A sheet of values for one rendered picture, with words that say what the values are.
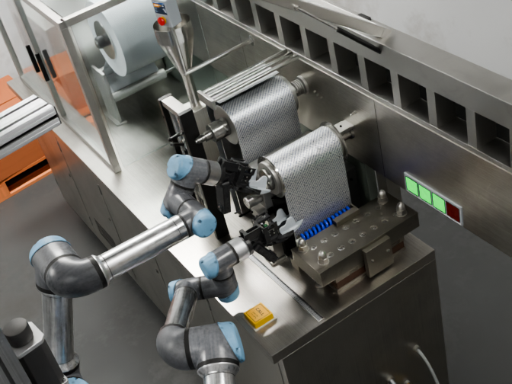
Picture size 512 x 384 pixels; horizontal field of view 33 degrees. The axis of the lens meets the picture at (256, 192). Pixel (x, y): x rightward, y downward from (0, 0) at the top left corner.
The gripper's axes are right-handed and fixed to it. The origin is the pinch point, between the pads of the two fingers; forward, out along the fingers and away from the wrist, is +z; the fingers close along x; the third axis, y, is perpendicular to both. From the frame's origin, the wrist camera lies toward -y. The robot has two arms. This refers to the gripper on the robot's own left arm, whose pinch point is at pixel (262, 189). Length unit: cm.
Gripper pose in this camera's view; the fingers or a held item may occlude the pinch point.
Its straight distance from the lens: 269.3
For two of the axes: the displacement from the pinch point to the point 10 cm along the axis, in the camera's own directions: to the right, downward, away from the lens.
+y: 3.7, -8.9, -2.5
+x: -5.3, -4.3, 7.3
